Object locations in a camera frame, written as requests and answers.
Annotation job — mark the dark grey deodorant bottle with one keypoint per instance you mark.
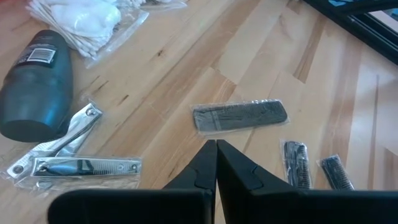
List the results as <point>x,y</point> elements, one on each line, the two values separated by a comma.
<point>34,93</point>

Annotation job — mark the black comb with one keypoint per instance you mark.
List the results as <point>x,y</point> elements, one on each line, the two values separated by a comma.
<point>337,172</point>
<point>239,117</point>
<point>297,165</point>

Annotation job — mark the black aluminium table frame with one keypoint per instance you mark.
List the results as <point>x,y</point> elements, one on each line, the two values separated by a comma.
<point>357,21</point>

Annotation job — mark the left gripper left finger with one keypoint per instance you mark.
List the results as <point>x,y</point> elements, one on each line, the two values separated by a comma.
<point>140,208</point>

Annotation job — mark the silver nail clipper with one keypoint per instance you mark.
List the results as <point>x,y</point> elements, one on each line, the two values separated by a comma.
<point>82,119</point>
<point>93,166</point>

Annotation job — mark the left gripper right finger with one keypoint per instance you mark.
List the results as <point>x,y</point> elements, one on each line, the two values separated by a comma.
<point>248,193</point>

